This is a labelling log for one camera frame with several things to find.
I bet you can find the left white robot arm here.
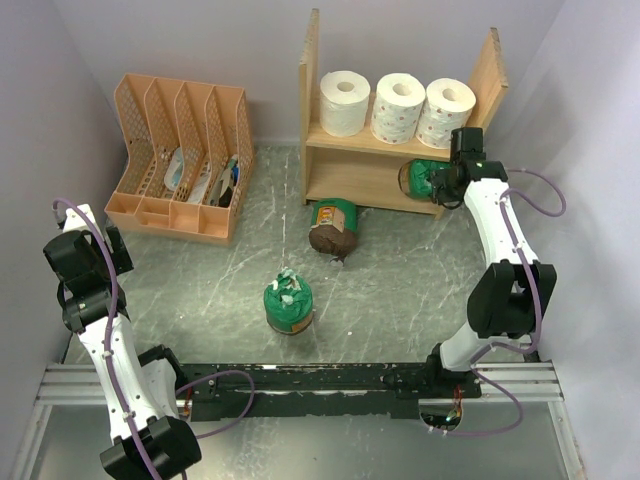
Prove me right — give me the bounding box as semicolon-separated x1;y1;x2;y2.
43;227;202;479

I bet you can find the brown roll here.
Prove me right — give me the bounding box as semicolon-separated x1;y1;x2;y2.
308;198;358;266

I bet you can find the orange plastic file organizer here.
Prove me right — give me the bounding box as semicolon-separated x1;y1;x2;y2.
105;73;255;245

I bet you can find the green roll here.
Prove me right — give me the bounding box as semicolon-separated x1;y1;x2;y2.
263;268;314;335
398;159;448;201

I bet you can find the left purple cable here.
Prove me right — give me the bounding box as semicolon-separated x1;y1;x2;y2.
52;197;255;480

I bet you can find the stationery in organizer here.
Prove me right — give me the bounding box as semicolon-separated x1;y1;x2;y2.
163;147;240;208

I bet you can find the white roll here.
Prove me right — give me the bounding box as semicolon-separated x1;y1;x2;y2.
415;78;476;149
370;73;426;145
319;71;371;137

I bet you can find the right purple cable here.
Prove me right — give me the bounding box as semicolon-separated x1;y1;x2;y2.
439;168;568;437

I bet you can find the purple cable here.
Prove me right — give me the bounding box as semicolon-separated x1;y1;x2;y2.
439;168;568;437
52;197;255;480

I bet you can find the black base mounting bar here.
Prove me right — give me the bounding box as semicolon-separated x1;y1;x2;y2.
181;359;481;422

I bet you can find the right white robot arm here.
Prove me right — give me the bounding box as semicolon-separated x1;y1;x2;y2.
424;127;557;398

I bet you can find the wooden two-tier shelf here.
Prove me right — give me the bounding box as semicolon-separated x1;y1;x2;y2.
298;8;509;218

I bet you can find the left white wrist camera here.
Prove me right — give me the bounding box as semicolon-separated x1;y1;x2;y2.
53;202;102;235

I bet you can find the aluminium rail frame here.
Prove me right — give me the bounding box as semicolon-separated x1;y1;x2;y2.
9;359;586;480

